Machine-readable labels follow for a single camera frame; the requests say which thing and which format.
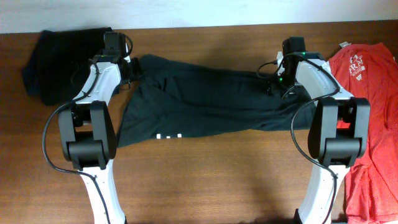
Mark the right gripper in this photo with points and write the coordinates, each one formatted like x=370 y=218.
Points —
x=273 y=88

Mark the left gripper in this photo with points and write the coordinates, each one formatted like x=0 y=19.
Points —
x=137 y=71

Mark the dark green Nike t-shirt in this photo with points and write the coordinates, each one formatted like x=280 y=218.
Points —
x=180 y=99

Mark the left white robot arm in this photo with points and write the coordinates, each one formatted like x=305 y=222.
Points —
x=87 y=134

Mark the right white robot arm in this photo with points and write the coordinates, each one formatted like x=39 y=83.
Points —
x=338 y=133

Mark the folded black clothes stack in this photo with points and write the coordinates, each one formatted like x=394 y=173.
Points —
x=59 y=66

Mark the white t-shirt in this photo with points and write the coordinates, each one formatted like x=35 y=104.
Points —
x=344 y=44

